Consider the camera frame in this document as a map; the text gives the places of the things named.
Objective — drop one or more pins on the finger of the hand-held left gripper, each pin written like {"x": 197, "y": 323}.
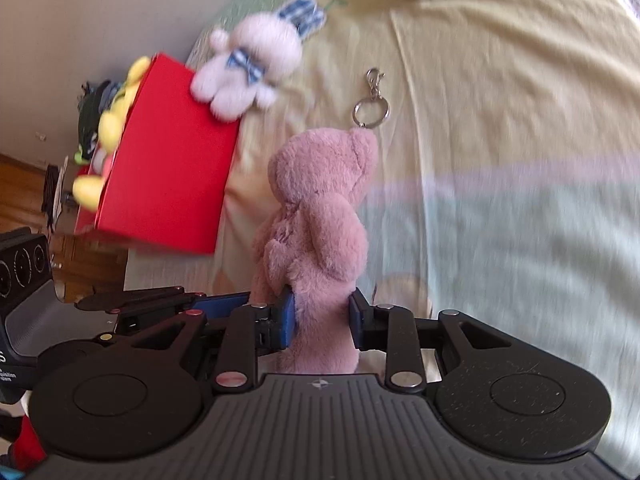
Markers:
{"x": 220, "y": 304}

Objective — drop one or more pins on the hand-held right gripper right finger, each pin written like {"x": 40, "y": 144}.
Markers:
{"x": 357, "y": 322}

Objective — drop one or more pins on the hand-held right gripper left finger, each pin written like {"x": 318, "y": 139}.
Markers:
{"x": 285, "y": 320}

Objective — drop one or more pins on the red cardboard box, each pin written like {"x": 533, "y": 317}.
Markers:
{"x": 170, "y": 170}

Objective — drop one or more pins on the yellow tiger plush toy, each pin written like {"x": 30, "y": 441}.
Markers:
{"x": 111, "y": 122}

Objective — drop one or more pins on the white bunny plush toy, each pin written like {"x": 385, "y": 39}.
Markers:
{"x": 260, "y": 45}

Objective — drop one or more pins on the red cloth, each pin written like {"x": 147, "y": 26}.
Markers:
{"x": 27, "y": 442}

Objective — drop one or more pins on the dark cloth pile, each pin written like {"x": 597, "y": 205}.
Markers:
{"x": 92, "y": 115}

